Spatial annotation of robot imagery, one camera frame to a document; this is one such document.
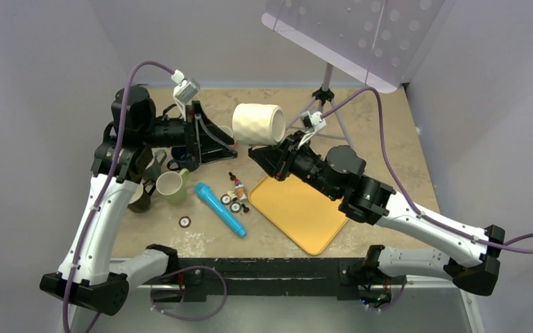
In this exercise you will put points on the dark blue ceramic mug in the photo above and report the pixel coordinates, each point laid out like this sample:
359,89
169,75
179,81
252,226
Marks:
183,158

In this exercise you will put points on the yellow plastic tray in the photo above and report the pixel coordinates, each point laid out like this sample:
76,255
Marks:
310,219

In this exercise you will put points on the pink ceramic mug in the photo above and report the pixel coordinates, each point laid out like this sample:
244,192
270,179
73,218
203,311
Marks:
228,133

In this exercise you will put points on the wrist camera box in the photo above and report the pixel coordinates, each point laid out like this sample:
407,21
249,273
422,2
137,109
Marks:
313,123
184,91

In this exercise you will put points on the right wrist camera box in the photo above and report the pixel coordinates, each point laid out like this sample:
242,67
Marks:
313,123

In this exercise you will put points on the black table edge rail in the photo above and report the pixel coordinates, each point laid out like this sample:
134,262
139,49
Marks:
344,278

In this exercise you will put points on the green ceramic mug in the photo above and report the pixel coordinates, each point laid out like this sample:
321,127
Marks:
172,186

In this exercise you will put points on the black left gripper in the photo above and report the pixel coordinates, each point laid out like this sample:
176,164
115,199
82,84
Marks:
212,152

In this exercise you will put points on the blue toy microphone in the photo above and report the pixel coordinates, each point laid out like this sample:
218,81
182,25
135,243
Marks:
205,194

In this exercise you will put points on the round token lower right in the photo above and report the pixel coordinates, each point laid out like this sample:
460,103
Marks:
235,207

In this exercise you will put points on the cream mug black handle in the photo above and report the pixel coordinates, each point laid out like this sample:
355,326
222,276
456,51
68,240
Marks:
257,124

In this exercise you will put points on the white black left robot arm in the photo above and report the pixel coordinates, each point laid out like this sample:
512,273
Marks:
86,278

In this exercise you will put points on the round brown white token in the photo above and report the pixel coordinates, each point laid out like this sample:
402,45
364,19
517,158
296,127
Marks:
184,222

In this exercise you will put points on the grey ceramic mug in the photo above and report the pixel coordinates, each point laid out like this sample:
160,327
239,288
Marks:
154,169

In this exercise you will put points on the black ceramic mug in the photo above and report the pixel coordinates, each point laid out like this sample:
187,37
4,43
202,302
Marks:
141,199

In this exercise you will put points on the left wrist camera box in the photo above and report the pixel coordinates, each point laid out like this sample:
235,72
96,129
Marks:
184,91

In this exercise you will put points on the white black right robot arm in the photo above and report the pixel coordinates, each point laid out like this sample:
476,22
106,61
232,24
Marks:
457,252

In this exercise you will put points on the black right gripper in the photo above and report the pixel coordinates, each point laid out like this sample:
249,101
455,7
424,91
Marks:
277,161

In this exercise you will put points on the round token upper left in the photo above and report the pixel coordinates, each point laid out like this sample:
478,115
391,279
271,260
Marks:
225,199

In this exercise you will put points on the lilac tripod stand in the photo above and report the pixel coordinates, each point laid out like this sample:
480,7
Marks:
322,100

